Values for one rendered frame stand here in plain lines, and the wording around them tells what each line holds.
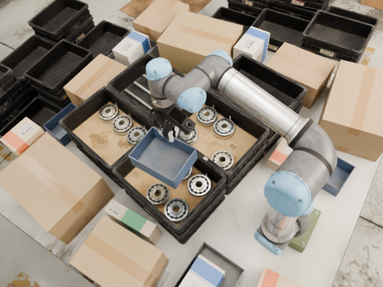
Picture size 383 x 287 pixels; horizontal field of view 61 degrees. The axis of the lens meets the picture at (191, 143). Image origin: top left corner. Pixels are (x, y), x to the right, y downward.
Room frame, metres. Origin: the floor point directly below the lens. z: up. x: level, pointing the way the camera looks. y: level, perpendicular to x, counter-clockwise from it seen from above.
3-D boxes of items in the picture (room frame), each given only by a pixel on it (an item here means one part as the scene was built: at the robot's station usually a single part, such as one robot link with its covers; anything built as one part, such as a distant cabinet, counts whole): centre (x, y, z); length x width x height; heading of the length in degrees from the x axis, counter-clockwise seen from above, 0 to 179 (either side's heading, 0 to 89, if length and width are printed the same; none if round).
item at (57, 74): (1.79, 0.83, 0.37); 0.40 x 0.30 x 0.45; 140
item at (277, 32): (1.94, -0.79, 0.31); 0.40 x 0.30 x 0.34; 50
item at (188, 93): (0.63, -0.02, 1.42); 0.11 x 0.11 x 0.08; 41
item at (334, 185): (0.62, -0.60, 0.74); 0.20 x 0.15 x 0.07; 43
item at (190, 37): (1.50, -0.14, 0.80); 0.40 x 0.30 x 0.20; 55
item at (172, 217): (0.50, 0.10, 0.86); 0.10 x 0.10 x 0.01
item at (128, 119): (0.98, 0.32, 0.86); 0.10 x 0.10 x 0.01
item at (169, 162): (0.61, 0.11, 1.10); 0.20 x 0.15 x 0.07; 50
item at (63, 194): (0.72, 0.65, 0.80); 0.40 x 0.30 x 0.20; 44
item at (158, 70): (0.70, 0.06, 1.42); 0.09 x 0.08 x 0.11; 41
